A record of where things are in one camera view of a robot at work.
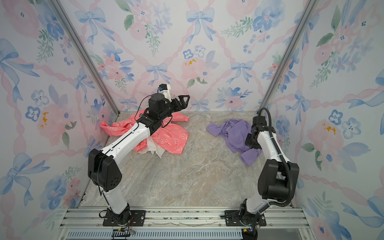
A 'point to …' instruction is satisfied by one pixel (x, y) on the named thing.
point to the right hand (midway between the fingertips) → (254, 143)
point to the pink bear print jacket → (170, 137)
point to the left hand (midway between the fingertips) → (185, 96)
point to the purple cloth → (235, 131)
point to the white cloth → (153, 147)
